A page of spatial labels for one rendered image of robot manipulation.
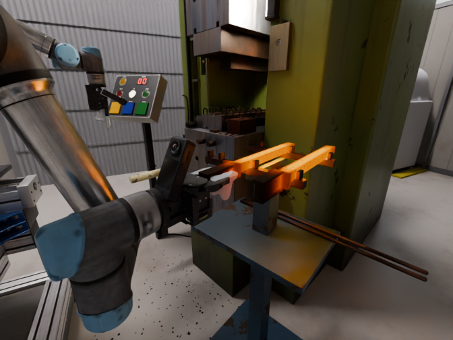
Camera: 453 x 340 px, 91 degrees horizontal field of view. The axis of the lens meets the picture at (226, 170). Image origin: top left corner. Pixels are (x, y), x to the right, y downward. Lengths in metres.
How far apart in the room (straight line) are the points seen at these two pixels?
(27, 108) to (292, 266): 0.64
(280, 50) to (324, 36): 0.17
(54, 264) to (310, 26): 1.00
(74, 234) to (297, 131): 0.88
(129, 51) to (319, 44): 2.70
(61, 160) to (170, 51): 3.10
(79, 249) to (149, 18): 3.28
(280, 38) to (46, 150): 0.89
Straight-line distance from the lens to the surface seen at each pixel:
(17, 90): 0.45
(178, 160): 0.39
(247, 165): 0.57
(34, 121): 0.45
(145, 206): 0.37
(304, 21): 1.05
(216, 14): 1.16
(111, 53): 3.35
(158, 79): 1.48
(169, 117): 3.42
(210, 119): 1.16
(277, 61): 1.05
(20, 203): 1.14
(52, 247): 0.34
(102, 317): 0.43
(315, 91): 0.98
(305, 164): 0.57
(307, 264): 0.69
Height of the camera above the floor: 1.10
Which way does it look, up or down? 19 degrees down
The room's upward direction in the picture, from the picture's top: straight up
